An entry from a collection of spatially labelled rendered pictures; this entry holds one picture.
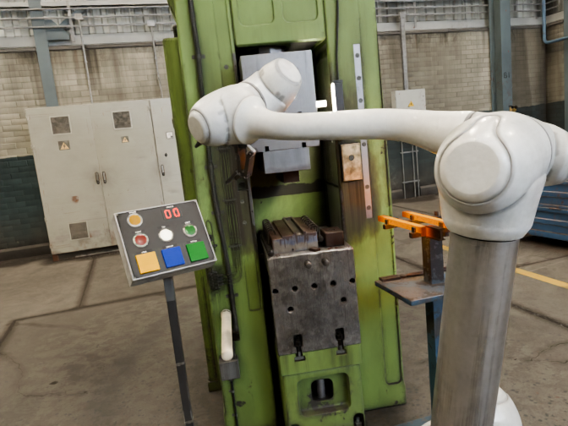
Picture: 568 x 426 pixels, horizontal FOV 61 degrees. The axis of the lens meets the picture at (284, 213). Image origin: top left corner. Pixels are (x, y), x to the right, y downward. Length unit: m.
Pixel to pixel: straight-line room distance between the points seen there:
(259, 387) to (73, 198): 5.25
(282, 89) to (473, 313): 0.61
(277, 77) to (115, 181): 6.24
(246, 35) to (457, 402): 1.77
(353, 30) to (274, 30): 0.36
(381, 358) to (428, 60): 7.60
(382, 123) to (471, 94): 9.16
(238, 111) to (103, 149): 6.27
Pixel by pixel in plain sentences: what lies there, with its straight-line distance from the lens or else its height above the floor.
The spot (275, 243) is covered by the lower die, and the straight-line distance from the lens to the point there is 2.13.
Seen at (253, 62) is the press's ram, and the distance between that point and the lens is 2.10.
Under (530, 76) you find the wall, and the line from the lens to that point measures 11.07.
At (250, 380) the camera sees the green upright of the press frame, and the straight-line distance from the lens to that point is 2.50.
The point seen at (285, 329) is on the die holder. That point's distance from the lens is 2.19.
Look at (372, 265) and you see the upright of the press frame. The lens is 2.40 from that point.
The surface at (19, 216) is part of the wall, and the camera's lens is 8.08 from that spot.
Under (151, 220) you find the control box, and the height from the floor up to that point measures 1.15.
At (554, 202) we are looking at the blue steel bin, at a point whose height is 0.47.
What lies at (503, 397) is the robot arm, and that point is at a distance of 1.14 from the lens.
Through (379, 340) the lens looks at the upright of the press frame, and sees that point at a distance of 2.54.
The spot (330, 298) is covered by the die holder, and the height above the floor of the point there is 0.70.
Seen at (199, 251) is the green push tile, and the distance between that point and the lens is 1.96.
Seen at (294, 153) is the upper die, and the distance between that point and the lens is 2.10.
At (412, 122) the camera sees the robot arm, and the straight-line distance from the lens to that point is 0.97.
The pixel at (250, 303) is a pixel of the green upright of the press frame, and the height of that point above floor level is 0.66.
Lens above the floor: 1.44
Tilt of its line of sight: 9 degrees down
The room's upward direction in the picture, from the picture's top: 6 degrees counter-clockwise
